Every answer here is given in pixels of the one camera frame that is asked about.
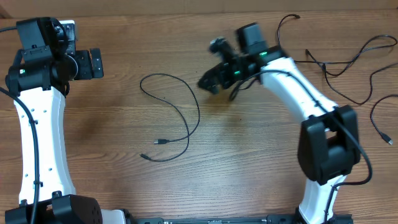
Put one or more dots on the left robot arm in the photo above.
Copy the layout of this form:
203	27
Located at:
38	81

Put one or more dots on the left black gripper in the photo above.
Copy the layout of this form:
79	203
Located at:
87	72

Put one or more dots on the brown cardboard backdrop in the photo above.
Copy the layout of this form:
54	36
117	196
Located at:
15	9

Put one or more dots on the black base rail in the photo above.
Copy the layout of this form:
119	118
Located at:
214	221

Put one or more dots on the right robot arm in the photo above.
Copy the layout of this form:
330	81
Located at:
328	141

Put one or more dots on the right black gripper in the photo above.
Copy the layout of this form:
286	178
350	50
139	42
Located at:
222	71

